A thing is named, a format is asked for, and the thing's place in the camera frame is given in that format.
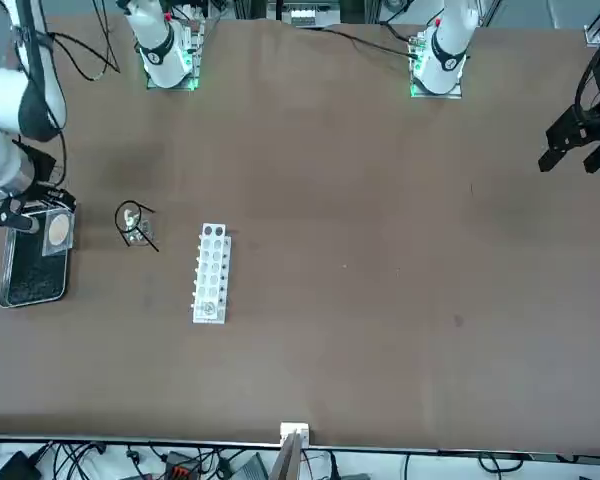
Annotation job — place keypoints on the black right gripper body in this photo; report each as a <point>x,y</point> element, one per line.
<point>37,167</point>

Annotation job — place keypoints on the glass test tube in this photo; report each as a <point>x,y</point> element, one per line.
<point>208,308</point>

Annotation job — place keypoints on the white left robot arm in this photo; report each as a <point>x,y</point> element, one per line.
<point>447,50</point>

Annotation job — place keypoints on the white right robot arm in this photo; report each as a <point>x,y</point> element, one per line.
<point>162,55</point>

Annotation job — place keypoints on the steel tray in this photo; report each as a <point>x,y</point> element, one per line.
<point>30,280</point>

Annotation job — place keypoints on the white test tube rack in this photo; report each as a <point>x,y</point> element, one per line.
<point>210,270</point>

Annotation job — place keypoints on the black power adapter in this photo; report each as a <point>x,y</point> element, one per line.
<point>17,467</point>

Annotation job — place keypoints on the white terminal block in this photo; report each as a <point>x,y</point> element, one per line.
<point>302,17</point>

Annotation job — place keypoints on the red black electronic box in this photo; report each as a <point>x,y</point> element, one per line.
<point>182,465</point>

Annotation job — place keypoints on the ridged black power supply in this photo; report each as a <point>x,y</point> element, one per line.
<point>251,467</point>

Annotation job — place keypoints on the white post foot bracket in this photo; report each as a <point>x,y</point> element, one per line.
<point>295,429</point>

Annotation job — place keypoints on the aluminium camera post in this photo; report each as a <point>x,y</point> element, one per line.
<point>287,460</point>

